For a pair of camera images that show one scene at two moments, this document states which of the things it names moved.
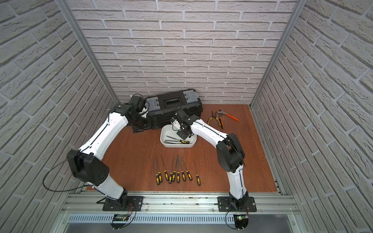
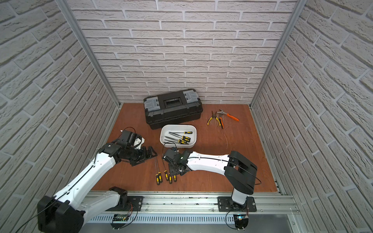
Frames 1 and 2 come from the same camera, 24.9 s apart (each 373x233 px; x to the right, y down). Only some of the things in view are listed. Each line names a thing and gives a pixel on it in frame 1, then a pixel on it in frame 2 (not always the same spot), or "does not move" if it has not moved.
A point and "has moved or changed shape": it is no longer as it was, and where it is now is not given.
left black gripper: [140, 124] -> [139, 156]
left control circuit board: [119, 217] does not move
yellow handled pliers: [214, 116] does not move
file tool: [188, 173] has moved or changed shape
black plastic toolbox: [162, 108] does not move
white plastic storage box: [169, 139] does not move
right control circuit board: [241, 221] does not move
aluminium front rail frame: [181, 203] does not move
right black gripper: [183, 136] -> [171, 171]
